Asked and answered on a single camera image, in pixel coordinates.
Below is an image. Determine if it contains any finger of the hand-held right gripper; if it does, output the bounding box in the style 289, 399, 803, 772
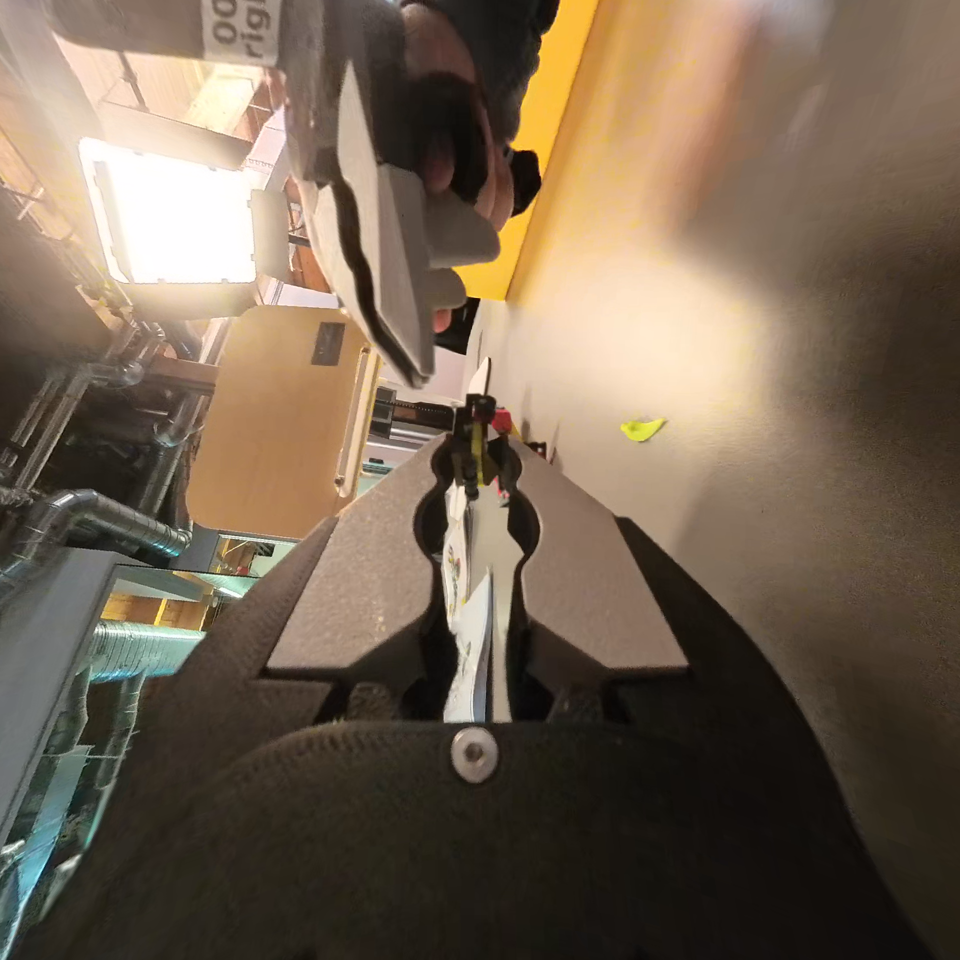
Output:
336, 67, 504, 390
309, 182, 423, 390

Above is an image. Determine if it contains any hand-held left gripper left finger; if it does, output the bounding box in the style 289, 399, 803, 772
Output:
266, 436, 455, 721

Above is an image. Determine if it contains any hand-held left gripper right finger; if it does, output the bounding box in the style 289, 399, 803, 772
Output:
491, 435, 691, 721

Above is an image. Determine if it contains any small black lego assembly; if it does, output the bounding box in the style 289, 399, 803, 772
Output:
450, 393, 502, 502

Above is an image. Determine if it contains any yellow plastic bin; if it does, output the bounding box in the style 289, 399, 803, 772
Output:
457, 0, 601, 303

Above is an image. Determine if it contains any person's right forearm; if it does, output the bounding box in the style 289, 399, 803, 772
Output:
442, 0, 564, 144

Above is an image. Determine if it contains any person's right hand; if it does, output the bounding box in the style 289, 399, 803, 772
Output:
399, 2, 520, 228

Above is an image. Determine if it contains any open instruction booklet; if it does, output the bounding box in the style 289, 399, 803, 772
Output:
442, 486, 498, 725

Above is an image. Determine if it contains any studio light panel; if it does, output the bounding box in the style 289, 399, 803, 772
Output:
77, 137, 294, 286

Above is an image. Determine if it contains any wooden head desk lamp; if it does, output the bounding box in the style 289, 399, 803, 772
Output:
185, 306, 496, 541

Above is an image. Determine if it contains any silver spiral ventilation duct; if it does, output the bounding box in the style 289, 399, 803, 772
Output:
90, 618, 207, 684

